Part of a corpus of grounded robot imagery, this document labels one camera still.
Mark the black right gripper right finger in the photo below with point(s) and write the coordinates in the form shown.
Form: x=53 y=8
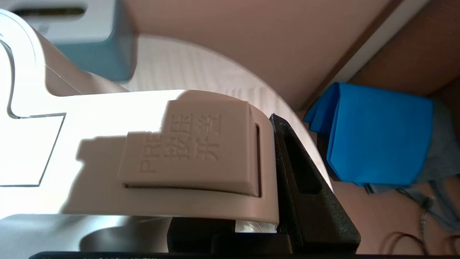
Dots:
x=312 y=219

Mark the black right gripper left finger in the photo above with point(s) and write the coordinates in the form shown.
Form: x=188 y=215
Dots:
x=190 y=235

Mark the white electric kettle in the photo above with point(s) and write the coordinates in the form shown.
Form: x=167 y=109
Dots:
x=179 y=151

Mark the blue folded cloth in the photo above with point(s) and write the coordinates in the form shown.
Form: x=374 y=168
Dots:
x=377 y=136

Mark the grey blue tissue box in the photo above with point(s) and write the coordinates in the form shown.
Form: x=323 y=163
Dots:
x=102 y=54

